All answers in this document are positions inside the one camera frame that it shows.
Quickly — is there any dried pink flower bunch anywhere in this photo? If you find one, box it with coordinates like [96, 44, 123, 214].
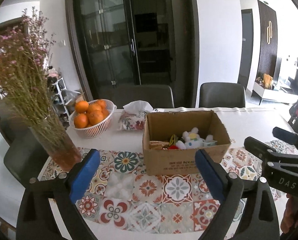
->
[0, 9, 67, 135]

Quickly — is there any white plastic basket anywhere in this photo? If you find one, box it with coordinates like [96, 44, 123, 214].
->
[68, 99, 117, 138]

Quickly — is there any pile of oranges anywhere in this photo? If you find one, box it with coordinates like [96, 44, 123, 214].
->
[73, 99, 111, 129]

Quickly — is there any glass vase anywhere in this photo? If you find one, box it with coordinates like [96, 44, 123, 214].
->
[29, 122, 82, 172]

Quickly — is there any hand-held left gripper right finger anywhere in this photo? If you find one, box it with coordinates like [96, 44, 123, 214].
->
[194, 149, 280, 240]

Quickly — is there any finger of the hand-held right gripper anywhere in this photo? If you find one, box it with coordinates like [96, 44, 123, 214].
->
[244, 136, 289, 159]
[272, 127, 298, 155]

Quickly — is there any floral tissue box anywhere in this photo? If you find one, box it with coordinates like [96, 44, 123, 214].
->
[118, 100, 154, 131]

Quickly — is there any orange gift box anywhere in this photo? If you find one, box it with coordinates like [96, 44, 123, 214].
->
[263, 73, 274, 88]

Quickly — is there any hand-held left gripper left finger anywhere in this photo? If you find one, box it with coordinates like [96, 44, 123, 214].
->
[15, 149, 101, 240]

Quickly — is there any brown cardboard box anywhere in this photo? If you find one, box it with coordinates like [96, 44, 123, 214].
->
[142, 110, 232, 176]

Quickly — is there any white tv cabinet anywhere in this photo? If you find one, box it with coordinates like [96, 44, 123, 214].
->
[252, 81, 298, 105]

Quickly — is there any white plush toy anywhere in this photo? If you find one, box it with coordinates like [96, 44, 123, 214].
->
[176, 127, 214, 149]

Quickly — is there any person's right hand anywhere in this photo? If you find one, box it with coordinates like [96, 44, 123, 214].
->
[282, 192, 298, 234]

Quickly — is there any dark glass sliding door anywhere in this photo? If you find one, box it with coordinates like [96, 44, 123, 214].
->
[65, 0, 199, 108]

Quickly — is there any white shoe rack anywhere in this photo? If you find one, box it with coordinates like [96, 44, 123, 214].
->
[48, 77, 74, 128]

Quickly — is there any patterned table runner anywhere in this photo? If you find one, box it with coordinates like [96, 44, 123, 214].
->
[38, 140, 298, 234]

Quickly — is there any dark slatted wall panel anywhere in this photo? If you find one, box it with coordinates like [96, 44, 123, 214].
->
[257, 0, 278, 80]

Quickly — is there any grey dining chair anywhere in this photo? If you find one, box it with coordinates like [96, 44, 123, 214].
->
[113, 84, 175, 108]
[3, 130, 54, 188]
[199, 82, 246, 108]

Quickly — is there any dark room door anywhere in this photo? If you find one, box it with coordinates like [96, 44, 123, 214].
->
[237, 9, 253, 92]

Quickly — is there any golden brown snack packet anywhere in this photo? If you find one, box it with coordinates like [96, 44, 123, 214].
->
[149, 140, 170, 150]

